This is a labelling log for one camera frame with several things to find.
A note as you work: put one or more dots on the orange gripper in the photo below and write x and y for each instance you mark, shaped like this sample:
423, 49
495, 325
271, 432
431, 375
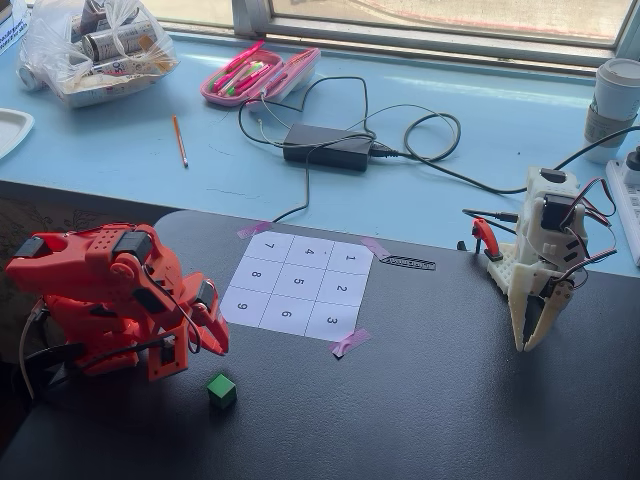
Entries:
209, 320

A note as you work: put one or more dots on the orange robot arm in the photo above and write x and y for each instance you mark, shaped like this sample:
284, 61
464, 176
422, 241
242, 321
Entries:
95, 280

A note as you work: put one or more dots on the green cube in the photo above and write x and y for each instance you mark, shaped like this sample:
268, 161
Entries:
221, 390

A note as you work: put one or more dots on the white power strip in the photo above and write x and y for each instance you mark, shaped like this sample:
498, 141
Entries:
627, 210

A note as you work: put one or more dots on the white paper coffee cup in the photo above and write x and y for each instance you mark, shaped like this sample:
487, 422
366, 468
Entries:
612, 107

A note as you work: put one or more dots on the crumpled pink tape piece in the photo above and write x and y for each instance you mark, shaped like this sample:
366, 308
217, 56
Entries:
350, 342

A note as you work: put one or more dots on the orange table clamp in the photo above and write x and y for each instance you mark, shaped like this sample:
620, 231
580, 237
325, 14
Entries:
486, 237

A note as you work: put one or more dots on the silver drink can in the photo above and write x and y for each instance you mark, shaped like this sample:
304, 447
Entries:
117, 41

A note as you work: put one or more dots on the black wall plug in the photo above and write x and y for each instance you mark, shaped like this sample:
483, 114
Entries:
634, 162

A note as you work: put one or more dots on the white numbered grid paper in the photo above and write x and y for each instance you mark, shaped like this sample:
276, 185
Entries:
300, 282

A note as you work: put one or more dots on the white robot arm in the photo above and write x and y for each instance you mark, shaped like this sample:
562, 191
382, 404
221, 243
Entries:
542, 220

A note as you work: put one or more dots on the dark patterned cloth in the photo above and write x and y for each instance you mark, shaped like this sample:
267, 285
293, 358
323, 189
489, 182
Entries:
30, 210

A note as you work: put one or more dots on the pink pencil case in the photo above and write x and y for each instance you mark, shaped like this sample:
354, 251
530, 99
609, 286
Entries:
260, 80

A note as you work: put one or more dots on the pink pen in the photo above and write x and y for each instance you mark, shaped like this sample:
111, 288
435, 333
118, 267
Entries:
247, 54

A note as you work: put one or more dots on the white plate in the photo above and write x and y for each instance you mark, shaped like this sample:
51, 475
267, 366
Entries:
12, 130

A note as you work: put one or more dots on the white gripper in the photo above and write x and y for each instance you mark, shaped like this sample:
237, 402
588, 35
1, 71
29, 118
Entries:
549, 311

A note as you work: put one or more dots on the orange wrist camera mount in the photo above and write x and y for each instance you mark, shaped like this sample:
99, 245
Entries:
167, 362

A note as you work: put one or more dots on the clear plastic bag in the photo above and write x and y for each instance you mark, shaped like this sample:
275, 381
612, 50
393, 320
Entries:
60, 65

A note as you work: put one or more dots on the black power adapter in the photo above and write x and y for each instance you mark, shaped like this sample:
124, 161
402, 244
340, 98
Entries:
327, 147

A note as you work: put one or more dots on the orange pencil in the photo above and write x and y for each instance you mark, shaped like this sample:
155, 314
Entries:
180, 141

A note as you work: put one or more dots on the window frame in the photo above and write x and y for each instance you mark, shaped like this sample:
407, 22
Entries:
430, 47

